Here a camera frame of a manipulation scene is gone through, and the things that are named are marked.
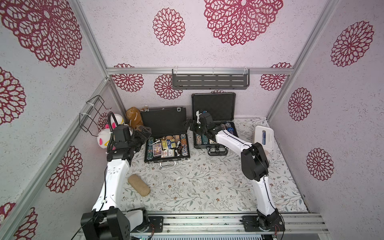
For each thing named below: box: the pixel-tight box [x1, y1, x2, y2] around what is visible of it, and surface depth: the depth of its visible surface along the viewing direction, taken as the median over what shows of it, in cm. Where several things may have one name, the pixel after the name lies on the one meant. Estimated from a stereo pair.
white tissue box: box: [254, 125, 275, 149], surface depth 102 cm
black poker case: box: [141, 105, 190, 168], surface depth 99 cm
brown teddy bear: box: [125, 106, 143, 130], surface depth 112 cm
